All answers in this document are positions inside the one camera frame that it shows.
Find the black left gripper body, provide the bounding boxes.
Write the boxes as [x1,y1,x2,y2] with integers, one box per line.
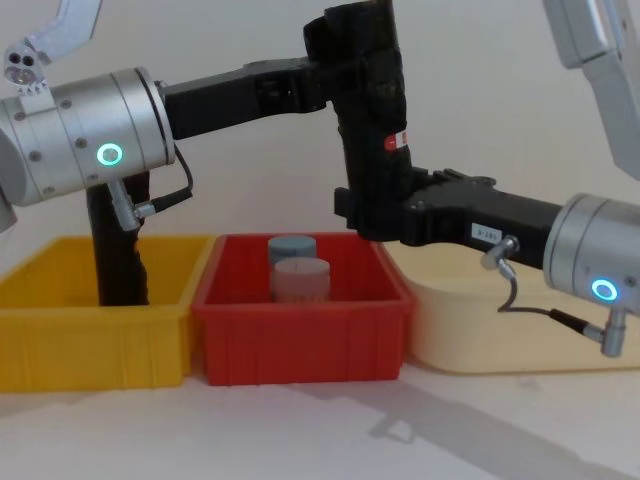
[158,53,331,143]

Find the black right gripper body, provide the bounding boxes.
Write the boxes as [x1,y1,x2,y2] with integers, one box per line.
[403,168,567,272]

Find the grey-blue cylinder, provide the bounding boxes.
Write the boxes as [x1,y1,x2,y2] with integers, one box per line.
[267,234,318,267]

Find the pale pink cylinder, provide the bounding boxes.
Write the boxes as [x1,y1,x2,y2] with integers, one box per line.
[269,257,332,304]

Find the cream plastic bin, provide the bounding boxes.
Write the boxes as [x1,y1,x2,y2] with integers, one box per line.
[383,240,640,376]

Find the red plastic bin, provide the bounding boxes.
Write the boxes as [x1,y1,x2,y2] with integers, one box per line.
[191,231,417,387]

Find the white table cloth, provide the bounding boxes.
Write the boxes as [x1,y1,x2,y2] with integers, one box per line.
[0,363,640,480]

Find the yellow plastic bin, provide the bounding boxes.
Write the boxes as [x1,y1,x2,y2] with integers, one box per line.
[0,235,217,394]

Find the right gripper dark cable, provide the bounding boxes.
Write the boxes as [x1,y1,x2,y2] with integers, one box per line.
[480,234,629,358]

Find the gripper dark cable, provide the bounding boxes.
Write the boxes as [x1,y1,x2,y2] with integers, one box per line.
[480,234,629,358]
[106,148,195,232]

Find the left gripper dark cable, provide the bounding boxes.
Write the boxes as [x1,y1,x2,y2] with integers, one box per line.
[106,148,195,232]

